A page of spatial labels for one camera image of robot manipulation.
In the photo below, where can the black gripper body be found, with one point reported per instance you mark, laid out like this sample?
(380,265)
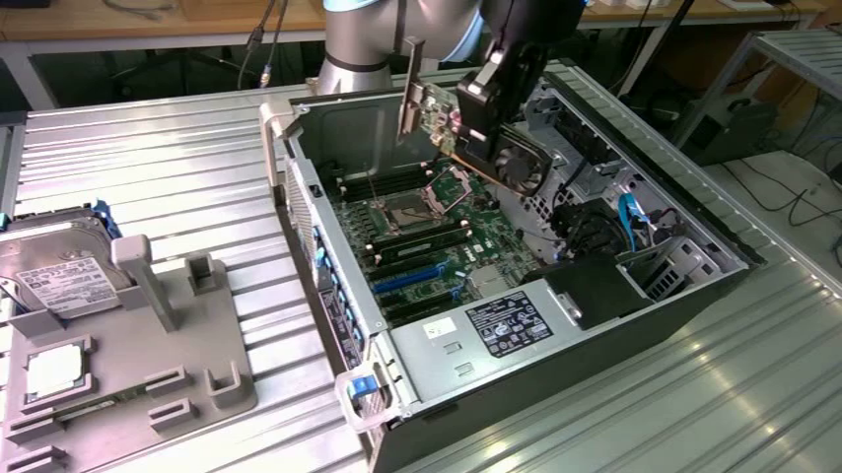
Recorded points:
(526,24)

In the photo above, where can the graphics card with black fan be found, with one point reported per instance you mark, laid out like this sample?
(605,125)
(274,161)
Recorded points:
(526,170)

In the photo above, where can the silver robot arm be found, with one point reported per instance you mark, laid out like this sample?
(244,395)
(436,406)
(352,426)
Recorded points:
(355,39)

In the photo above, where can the wooden desk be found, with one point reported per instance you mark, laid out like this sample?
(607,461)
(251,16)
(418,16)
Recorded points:
(658,12)

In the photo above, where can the metal socket cover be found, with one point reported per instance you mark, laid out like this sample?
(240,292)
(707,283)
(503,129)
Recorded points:
(450,192)

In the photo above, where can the black box on floor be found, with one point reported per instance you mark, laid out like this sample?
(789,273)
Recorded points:
(730,133)

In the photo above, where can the black RAM slot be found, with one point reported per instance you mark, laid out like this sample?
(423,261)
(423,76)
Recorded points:
(388,189)
(382,178)
(414,235)

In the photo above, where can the metal slat shelf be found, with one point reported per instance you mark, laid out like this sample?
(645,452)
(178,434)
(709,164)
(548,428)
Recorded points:
(789,49)

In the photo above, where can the thin locking lever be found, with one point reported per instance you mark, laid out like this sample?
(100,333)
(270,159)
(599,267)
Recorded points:
(372,189)

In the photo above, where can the CPU socket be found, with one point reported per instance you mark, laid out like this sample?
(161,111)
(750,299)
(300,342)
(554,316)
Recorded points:
(406,213)

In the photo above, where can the green motherboard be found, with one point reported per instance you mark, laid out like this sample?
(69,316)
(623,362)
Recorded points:
(487,236)

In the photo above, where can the black chair base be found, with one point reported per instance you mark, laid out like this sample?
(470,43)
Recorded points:
(187,61)

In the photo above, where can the silver chipset heatsink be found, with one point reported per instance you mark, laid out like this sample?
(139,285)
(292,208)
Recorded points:
(490,280)

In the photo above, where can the blue expansion slot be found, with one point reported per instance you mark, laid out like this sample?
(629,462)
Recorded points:
(407,278)

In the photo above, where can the silver disk bay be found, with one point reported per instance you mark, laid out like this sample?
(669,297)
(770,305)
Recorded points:
(671,276)

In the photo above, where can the black plastic shroud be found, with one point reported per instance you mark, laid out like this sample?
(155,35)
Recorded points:
(591,295)

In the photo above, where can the black expansion slot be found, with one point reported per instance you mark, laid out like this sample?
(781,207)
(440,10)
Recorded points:
(414,303)

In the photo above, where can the open black PC case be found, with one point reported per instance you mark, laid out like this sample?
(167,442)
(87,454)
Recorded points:
(658,315)

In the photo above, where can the grey power supply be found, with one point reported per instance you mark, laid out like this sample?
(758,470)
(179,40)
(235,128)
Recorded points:
(447,364)

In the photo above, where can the hard disk with blue carrier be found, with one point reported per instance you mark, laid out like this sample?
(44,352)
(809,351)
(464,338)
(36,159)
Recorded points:
(59,276)

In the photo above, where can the grey parts rack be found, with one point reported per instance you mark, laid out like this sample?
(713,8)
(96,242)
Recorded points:
(131,355)

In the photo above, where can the silver CPU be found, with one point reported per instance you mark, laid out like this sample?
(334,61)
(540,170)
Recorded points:
(56,369)

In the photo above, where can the green RAM stick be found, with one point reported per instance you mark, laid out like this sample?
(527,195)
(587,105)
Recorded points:
(99,401)

